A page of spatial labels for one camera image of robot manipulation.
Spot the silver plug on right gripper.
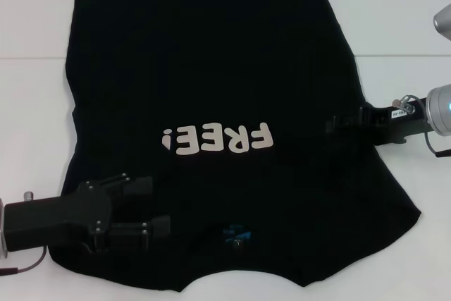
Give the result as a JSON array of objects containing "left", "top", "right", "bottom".
[{"left": 394, "top": 94, "right": 420, "bottom": 109}]

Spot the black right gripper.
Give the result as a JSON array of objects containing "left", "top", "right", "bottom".
[{"left": 325, "top": 101, "right": 430, "bottom": 147}]

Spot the arm dark cable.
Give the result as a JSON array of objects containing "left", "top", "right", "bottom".
[
  {"left": 424, "top": 130, "right": 451, "bottom": 159},
  {"left": 0, "top": 244, "right": 49, "bottom": 276}
]

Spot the black shirt with FREE print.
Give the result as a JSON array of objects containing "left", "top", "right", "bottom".
[{"left": 45, "top": 0, "right": 423, "bottom": 286}]

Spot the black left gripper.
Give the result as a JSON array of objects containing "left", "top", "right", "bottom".
[{"left": 4, "top": 172, "right": 173, "bottom": 255}]

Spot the right arm dark cable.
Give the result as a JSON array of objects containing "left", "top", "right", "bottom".
[{"left": 424, "top": 130, "right": 451, "bottom": 159}]

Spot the left arm dark cable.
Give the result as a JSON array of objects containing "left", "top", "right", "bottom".
[{"left": 0, "top": 244, "right": 49, "bottom": 276}]

